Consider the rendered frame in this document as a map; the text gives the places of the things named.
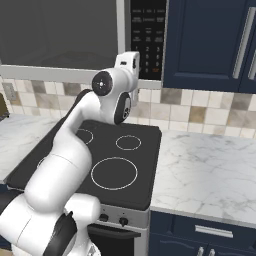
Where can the grey wall socket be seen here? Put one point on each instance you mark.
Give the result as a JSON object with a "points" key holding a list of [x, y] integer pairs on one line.
{"points": [[9, 91]]}

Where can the black oven knob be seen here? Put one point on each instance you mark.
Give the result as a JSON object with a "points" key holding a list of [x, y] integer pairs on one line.
{"points": [[123, 221], [104, 217]]}

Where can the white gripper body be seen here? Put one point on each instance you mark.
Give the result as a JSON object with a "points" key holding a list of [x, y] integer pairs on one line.
{"points": [[135, 95]]}

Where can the black and silver microwave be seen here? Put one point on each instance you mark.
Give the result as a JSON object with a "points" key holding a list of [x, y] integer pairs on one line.
{"points": [[148, 33]]}

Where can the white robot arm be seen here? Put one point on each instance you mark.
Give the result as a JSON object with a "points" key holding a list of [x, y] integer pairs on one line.
{"points": [[63, 156]]}

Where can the navy drawer front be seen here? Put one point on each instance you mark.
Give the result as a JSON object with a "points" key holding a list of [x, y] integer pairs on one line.
{"points": [[180, 226]]}

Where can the silver oven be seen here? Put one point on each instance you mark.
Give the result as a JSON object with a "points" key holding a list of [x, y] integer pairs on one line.
{"points": [[138, 220]]}

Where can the dark glass microwave door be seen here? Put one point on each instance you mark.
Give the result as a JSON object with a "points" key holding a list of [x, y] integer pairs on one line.
{"points": [[56, 30]]}

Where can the black glass hob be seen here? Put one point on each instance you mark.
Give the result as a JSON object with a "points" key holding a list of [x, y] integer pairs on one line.
{"points": [[133, 166]]}

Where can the navy base cupboard door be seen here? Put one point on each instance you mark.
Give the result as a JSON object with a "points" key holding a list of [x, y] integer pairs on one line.
{"points": [[233, 251], [173, 248]]}

